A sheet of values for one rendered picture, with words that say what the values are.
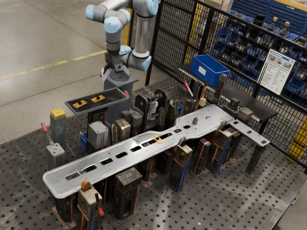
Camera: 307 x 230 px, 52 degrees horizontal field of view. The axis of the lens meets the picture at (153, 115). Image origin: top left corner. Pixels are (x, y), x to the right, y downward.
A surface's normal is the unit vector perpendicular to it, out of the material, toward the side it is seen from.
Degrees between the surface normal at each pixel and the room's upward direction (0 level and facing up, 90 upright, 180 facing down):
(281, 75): 90
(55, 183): 0
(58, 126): 90
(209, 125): 0
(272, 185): 0
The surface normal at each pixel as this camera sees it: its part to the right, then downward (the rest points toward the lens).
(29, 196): 0.16, -0.80
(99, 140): 0.64, 0.53
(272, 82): -0.76, 0.28
